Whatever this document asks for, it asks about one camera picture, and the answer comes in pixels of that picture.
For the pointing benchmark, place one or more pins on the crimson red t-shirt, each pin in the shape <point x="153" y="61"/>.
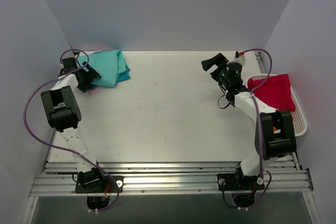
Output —
<point x="276" y="92"/>

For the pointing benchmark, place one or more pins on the folded teal t-shirt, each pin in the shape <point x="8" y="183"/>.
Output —
<point x="123" y="76"/>

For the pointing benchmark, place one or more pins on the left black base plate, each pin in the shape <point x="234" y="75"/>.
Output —
<point x="100" y="186"/>

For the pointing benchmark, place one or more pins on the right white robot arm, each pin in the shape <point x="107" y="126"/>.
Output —
<point x="274" y="133"/>

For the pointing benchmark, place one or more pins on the aluminium rail frame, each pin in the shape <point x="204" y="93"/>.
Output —
<point x="167" y="132"/>

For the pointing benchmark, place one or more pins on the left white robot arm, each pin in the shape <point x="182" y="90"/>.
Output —
<point x="63" y="114"/>

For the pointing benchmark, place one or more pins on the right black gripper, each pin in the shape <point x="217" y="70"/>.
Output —
<point x="219" y="67"/>

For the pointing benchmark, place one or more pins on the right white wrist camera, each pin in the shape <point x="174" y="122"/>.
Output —
<point x="239" y="58"/>

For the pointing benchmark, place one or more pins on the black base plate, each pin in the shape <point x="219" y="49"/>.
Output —
<point x="100" y="186"/>
<point x="236" y="182"/>

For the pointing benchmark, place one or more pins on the folded pink t-shirt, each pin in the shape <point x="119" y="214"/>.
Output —
<point x="96" y="61"/>

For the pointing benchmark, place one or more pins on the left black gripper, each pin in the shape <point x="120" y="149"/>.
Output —
<point x="87" y="76"/>

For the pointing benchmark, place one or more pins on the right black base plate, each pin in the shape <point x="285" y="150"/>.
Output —
<point x="236" y="182"/>

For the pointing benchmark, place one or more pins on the mint green t-shirt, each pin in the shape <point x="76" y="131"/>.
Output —
<point x="114" y="63"/>

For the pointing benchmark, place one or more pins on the white plastic laundry basket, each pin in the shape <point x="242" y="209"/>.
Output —
<point x="298" y="119"/>

